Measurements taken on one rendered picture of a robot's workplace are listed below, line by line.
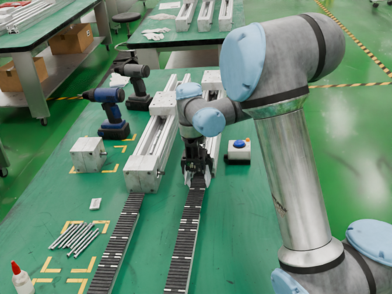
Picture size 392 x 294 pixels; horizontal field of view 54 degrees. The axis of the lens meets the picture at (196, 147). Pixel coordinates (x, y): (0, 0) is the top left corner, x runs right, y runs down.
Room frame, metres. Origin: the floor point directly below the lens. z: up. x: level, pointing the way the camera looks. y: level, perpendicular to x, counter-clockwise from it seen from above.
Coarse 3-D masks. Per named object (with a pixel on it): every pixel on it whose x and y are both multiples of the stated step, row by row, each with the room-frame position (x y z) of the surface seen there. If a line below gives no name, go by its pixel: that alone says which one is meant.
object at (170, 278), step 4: (168, 276) 0.64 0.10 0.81; (172, 276) 0.64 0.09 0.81; (176, 276) 0.63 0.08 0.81; (180, 276) 0.63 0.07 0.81; (184, 276) 0.63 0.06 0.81; (168, 280) 0.63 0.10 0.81; (172, 280) 0.63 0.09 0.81; (176, 280) 0.62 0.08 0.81; (180, 280) 0.62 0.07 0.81; (184, 280) 0.62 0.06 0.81
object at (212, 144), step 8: (208, 96) 1.62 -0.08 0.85; (216, 96) 1.66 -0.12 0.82; (224, 96) 1.61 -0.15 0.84; (216, 136) 1.21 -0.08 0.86; (200, 144) 1.23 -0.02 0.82; (208, 144) 1.23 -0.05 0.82; (216, 144) 1.17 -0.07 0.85; (208, 152) 1.11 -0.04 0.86; (216, 152) 1.16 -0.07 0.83; (216, 160) 1.14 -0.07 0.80; (192, 176) 1.09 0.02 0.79
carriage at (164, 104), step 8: (160, 96) 1.53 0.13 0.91; (168, 96) 1.53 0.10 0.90; (152, 104) 1.46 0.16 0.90; (160, 104) 1.45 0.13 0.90; (168, 104) 1.44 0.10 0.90; (176, 104) 1.45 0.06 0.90; (152, 112) 1.44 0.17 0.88; (160, 112) 1.43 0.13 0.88; (168, 112) 1.42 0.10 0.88; (176, 112) 1.44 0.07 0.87
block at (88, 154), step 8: (80, 144) 1.23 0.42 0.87; (88, 144) 1.23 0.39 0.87; (96, 144) 1.22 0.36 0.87; (72, 152) 1.19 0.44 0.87; (80, 152) 1.18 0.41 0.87; (88, 152) 1.18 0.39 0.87; (96, 152) 1.20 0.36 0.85; (104, 152) 1.23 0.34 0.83; (72, 160) 1.19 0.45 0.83; (80, 160) 1.18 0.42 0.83; (88, 160) 1.18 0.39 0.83; (96, 160) 1.18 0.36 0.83; (104, 160) 1.25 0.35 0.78; (80, 168) 1.18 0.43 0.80; (88, 168) 1.18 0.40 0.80; (96, 168) 1.17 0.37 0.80
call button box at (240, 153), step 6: (246, 144) 1.18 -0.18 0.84; (228, 150) 1.15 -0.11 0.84; (234, 150) 1.14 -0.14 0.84; (240, 150) 1.14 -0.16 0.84; (246, 150) 1.14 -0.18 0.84; (228, 156) 1.14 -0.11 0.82; (234, 156) 1.14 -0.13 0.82; (240, 156) 1.14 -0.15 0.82; (246, 156) 1.13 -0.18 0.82; (228, 162) 1.15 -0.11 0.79; (234, 162) 1.14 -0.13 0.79; (240, 162) 1.14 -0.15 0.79; (246, 162) 1.13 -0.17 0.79
